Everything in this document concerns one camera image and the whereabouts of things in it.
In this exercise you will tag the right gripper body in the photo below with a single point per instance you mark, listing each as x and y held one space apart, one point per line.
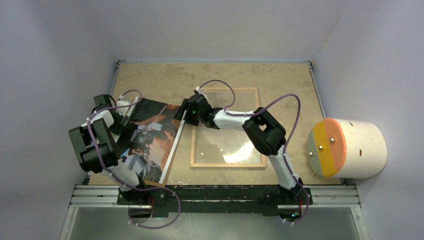
192 118

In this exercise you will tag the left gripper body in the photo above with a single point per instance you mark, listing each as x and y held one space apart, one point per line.
116 128

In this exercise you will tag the clear acrylic sheet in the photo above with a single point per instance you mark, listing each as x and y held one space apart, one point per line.
228 139

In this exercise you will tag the glossy photo print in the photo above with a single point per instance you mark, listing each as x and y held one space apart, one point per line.
149 139

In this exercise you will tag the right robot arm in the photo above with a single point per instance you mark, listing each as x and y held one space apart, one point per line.
266 134

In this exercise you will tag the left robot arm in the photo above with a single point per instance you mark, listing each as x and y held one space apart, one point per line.
96 150

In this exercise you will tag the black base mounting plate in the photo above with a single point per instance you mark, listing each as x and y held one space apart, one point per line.
267 200

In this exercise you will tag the white cylinder with orange face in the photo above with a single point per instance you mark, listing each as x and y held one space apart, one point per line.
349 149

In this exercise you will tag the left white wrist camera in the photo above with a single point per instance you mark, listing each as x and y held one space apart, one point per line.
124 107

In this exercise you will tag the aluminium rail frame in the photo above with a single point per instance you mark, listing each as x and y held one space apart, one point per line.
323 196

